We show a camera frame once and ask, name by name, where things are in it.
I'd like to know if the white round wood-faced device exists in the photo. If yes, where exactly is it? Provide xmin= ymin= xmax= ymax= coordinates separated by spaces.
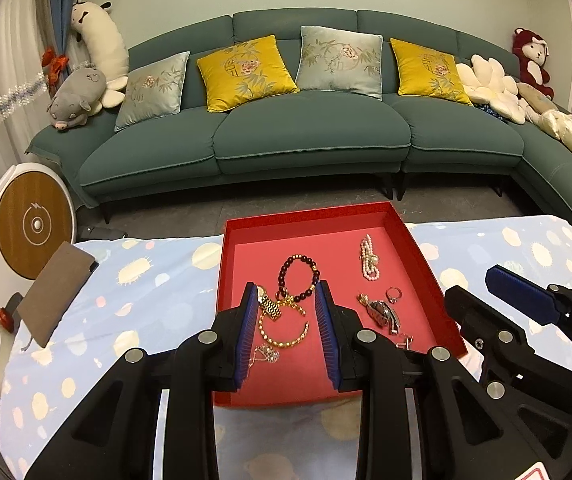
xmin=0 ymin=162 xmax=77 ymax=293

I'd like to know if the silver tinsel garland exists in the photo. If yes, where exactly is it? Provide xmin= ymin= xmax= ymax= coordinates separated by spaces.
xmin=0 ymin=74 xmax=49 ymax=147

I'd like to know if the red cardboard box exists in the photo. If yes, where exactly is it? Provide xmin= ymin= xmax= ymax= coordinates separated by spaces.
xmin=212 ymin=201 xmax=468 ymax=409

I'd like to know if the red fish ornament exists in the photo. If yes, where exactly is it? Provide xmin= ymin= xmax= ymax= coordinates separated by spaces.
xmin=42 ymin=47 xmax=70 ymax=84

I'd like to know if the silver wristwatch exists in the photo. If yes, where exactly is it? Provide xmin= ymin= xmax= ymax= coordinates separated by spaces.
xmin=366 ymin=300 xmax=403 ymax=336

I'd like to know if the brown notebook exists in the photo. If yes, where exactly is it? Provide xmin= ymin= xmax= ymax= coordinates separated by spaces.
xmin=18 ymin=241 xmax=99 ymax=348

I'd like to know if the silver flower earring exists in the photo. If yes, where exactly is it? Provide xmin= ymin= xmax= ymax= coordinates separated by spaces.
xmin=248 ymin=342 xmax=281 ymax=367

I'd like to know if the gold braided chain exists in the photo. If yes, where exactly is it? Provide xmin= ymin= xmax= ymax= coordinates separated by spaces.
xmin=258 ymin=305 xmax=311 ymax=349

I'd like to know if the grey-green floral cushion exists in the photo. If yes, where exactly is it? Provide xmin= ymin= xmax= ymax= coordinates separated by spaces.
xmin=114 ymin=51 xmax=191 ymax=132
xmin=296 ymin=25 xmax=384 ymax=101

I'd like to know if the white flower cushion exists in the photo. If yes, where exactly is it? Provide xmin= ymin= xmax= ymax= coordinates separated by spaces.
xmin=456 ymin=54 xmax=532 ymax=123

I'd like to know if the blue planet print tablecloth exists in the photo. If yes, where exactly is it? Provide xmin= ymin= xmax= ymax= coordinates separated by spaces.
xmin=0 ymin=215 xmax=572 ymax=480

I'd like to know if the dark bead bracelet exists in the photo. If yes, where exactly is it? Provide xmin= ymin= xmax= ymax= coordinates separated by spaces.
xmin=278 ymin=255 xmax=321 ymax=311

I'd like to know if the yellow floral cushion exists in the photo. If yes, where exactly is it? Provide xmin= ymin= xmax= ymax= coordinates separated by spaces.
xmin=390 ymin=37 xmax=474 ymax=107
xmin=197 ymin=35 xmax=301 ymax=112

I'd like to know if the red monkey plush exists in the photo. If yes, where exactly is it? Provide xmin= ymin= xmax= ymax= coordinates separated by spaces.
xmin=512 ymin=27 xmax=555 ymax=102

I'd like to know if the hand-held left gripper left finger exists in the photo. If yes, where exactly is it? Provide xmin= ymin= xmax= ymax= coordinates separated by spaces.
xmin=24 ymin=281 xmax=259 ymax=480

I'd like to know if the pearl bracelet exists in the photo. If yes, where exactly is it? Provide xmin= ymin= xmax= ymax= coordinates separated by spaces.
xmin=360 ymin=234 xmax=381 ymax=281

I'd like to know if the grey pig plush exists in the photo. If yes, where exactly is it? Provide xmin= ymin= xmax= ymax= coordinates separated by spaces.
xmin=47 ymin=67 xmax=107 ymax=133

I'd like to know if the beige small pillow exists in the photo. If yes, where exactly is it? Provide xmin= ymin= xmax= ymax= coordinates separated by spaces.
xmin=516 ymin=82 xmax=558 ymax=116

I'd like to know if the blue curtain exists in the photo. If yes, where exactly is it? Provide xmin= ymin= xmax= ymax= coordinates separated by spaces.
xmin=47 ymin=0 xmax=85 ymax=63

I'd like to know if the gold wristwatch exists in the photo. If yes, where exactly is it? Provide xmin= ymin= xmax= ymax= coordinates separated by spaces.
xmin=256 ymin=285 xmax=283 ymax=322

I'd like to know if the white sheer curtain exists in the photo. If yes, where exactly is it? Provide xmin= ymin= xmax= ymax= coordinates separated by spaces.
xmin=0 ymin=0 xmax=66 ymax=186

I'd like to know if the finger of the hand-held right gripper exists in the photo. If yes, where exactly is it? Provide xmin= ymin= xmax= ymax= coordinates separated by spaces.
xmin=485 ymin=264 xmax=572 ymax=341
xmin=444 ymin=284 xmax=572 ymax=480

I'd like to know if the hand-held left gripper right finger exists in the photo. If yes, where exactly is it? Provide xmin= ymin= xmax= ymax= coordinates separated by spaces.
xmin=314 ymin=281 xmax=555 ymax=480

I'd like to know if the teal sofa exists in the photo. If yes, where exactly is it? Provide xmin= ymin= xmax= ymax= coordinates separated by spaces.
xmin=26 ymin=7 xmax=572 ymax=261

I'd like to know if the white long plush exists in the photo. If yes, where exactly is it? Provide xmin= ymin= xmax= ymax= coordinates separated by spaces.
xmin=70 ymin=0 xmax=130 ymax=109

